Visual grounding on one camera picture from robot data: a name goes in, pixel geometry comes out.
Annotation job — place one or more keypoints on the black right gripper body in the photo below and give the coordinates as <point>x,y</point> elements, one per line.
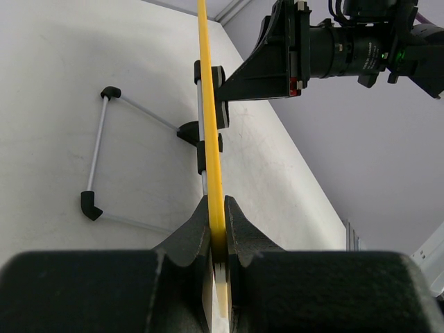
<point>363,39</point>

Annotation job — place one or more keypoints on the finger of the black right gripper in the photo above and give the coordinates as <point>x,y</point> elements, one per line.
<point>276,67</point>

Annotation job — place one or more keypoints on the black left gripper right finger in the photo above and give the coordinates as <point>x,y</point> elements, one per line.
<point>247,246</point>

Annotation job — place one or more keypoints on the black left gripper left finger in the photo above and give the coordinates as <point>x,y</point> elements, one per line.
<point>182,297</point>

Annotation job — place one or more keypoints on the yellow framed whiteboard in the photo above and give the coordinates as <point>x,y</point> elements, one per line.
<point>213,166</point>

